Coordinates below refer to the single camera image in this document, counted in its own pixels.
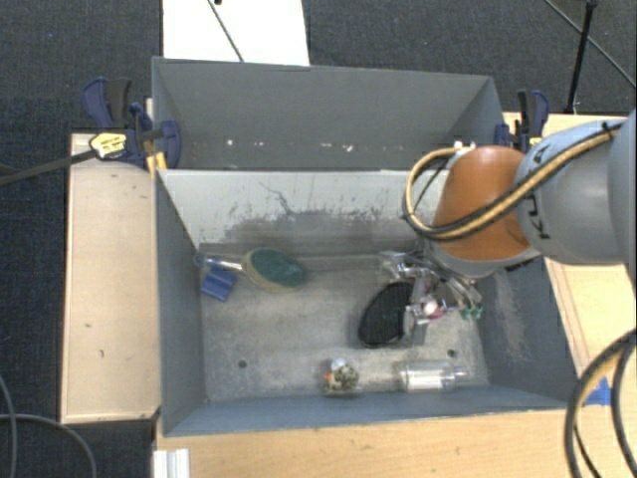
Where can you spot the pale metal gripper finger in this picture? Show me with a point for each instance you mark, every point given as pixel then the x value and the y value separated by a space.
pixel 410 324
pixel 423 331

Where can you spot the small pink and white object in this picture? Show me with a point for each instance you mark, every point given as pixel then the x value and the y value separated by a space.
pixel 431 309

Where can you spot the black oval mesh object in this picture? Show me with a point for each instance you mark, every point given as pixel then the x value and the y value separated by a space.
pixel 383 316

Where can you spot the clear plastic bottle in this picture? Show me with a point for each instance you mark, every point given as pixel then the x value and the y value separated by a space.
pixel 428 375

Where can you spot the clear ball with speckled filling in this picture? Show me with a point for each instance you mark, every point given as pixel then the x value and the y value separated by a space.
pixel 341 376

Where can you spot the grey metal bin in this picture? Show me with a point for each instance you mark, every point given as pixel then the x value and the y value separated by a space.
pixel 298 326

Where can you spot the blue plastic clip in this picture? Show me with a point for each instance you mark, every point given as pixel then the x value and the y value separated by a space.
pixel 218 283

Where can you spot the pale wood board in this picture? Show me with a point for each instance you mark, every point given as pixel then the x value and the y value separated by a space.
pixel 109 292

